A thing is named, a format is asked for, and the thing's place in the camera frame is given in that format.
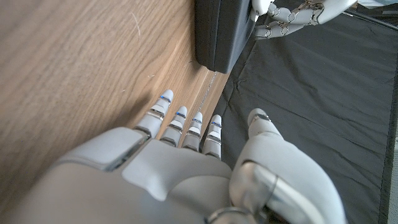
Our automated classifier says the white AirPods case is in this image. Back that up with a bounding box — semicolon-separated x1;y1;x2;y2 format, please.
250;0;274;16

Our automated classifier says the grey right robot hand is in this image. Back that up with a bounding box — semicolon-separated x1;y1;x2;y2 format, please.
9;89;348;224

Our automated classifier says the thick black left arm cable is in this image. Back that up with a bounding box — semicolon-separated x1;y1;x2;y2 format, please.
341;9;398;31

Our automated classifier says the black zip case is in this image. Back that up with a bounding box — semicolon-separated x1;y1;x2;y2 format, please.
194;0;257;75

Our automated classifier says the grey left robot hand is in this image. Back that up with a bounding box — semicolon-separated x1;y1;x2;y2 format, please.
254;0;358;40

